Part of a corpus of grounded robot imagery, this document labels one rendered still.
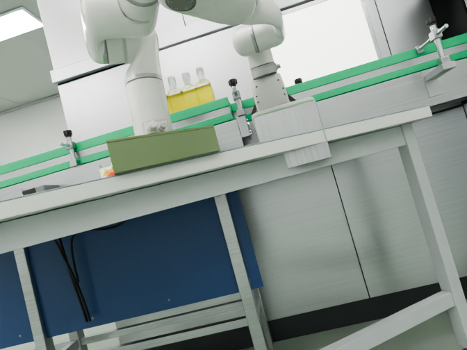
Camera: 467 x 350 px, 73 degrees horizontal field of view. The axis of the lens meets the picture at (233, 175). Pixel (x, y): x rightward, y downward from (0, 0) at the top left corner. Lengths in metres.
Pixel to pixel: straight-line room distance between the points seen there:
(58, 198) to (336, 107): 0.88
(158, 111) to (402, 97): 0.82
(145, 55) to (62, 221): 0.43
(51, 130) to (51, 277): 4.19
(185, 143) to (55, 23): 1.21
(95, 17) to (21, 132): 4.96
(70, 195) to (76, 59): 1.05
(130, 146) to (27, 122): 4.96
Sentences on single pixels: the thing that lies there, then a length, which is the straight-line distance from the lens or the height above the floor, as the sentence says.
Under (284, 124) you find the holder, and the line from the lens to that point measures 0.85.
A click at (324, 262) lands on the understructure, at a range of 1.38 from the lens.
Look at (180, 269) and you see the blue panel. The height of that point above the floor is 0.45.
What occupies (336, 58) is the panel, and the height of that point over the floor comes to 1.06.
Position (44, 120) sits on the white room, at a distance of 5.46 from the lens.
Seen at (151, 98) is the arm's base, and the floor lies 0.92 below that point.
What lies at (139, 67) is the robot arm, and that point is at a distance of 0.83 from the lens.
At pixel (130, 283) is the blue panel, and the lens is 1.18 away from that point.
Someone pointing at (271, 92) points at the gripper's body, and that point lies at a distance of 0.98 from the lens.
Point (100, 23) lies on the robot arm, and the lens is 0.77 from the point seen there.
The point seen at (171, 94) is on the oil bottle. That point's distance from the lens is 1.24.
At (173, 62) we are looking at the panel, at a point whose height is 1.25.
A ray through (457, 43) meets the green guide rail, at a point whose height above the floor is 0.94.
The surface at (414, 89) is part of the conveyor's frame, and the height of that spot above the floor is 0.82.
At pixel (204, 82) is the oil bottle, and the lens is 1.22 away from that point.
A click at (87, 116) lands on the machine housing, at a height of 1.15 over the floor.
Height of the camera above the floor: 0.65
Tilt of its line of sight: 3 degrees up
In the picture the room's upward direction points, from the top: 15 degrees counter-clockwise
